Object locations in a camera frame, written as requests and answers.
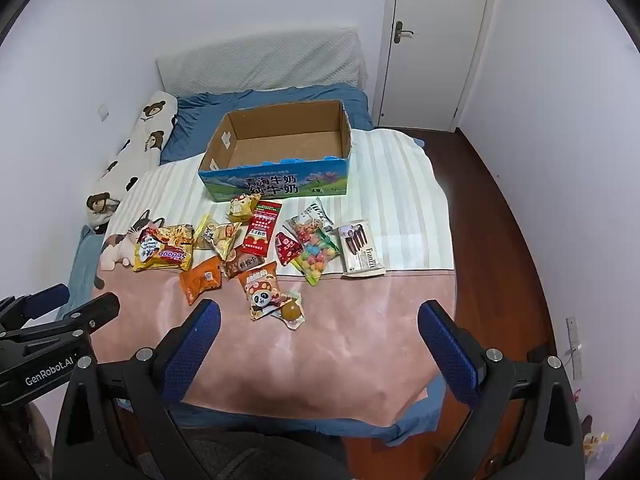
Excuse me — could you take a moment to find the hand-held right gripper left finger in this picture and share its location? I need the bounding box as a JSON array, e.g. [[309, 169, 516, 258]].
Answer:
[[52, 299, 223, 480]]

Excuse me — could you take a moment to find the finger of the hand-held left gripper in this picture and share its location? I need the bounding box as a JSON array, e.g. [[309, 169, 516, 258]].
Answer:
[[0, 294, 121, 347], [0, 284, 71, 333]]

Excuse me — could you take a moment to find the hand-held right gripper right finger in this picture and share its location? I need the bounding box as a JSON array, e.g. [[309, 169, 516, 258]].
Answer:
[[417, 300, 586, 480]]

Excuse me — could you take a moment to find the orange snack packet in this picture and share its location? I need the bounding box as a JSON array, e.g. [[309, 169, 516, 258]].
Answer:
[[179, 256, 223, 306]]

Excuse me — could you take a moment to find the yellow noodle packet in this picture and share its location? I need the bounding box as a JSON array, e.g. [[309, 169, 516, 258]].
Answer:
[[131, 223, 196, 273]]

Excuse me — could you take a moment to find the white brown cookie packet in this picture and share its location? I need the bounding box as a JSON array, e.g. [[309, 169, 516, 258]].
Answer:
[[222, 252, 263, 281]]

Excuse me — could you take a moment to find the yellow biscuit packet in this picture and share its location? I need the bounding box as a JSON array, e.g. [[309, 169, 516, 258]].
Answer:
[[192, 215, 241, 261]]

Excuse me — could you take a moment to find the long red packet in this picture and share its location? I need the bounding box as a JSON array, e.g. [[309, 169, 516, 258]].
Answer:
[[235, 200, 283, 261]]

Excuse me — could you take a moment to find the red triangular packet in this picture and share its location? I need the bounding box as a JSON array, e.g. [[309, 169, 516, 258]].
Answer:
[[274, 232, 303, 267]]

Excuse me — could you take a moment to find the white chocolate wafer packet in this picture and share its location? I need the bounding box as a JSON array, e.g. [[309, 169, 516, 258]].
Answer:
[[337, 220, 387, 278]]

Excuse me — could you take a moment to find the small mushroom print packet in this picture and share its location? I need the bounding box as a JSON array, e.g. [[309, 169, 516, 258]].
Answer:
[[227, 192, 261, 223]]

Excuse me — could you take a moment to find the colourful candy bag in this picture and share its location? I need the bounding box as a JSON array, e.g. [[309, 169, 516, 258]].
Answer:
[[285, 217, 343, 287]]

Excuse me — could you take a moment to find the white black striped packet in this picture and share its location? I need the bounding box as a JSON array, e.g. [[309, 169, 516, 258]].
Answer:
[[290, 197, 335, 233]]

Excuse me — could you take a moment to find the printed cardboard box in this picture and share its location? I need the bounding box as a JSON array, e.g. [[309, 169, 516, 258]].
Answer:
[[197, 99, 355, 204]]

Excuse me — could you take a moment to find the panda print packet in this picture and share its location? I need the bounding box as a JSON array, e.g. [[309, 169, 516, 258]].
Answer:
[[237, 261, 288, 322]]

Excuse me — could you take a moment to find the clear packet with brown ball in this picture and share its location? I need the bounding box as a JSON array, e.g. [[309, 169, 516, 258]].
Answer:
[[272, 290, 306, 331]]

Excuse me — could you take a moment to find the pink blanket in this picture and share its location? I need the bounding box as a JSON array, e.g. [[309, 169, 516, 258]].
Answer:
[[90, 260, 458, 423]]

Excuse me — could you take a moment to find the striped white blanket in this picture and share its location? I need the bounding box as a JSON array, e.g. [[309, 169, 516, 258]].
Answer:
[[102, 127, 456, 281]]

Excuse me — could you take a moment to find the small colourful toy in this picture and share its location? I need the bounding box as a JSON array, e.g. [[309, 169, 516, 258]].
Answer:
[[580, 415, 616, 461]]

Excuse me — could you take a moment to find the bear print pillow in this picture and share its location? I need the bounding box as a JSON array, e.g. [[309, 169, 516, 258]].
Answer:
[[85, 91, 178, 233]]

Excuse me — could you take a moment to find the blue bedsheet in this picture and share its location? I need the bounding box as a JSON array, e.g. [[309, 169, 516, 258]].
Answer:
[[55, 85, 446, 448]]

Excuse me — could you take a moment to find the white door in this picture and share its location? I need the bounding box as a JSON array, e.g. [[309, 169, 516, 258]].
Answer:
[[372, 0, 501, 133]]

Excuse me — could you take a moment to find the grey bed cushion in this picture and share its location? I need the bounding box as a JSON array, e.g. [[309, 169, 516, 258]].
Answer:
[[155, 25, 363, 98]]

